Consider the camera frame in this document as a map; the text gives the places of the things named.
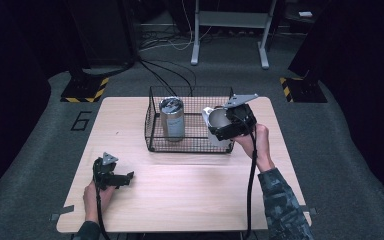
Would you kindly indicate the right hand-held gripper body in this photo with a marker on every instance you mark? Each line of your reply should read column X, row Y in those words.
column 243, row 116

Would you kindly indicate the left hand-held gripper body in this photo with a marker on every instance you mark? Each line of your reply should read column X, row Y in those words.
column 104, row 171

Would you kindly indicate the silver metal can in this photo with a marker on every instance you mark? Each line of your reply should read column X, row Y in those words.
column 172, row 118

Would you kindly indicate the person's right hand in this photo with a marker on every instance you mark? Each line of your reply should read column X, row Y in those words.
column 256, row 146

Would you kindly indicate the person's left hand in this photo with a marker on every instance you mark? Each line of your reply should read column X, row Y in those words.
column 93, row 203

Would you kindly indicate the grey tape strip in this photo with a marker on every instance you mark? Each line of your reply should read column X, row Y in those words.
column 61, row 212
column 310, row 210

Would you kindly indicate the hazard-striped black stand base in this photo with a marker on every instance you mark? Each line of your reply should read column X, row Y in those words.
column 301, row 90
column 85, row 90

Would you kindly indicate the white metal stand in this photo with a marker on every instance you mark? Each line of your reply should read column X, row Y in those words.
column 233, row 20

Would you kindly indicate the small white box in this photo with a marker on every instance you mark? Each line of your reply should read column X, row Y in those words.
column 305, row 14

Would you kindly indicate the black cabinet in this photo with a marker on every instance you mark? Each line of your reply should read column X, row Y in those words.
column 103, row 30

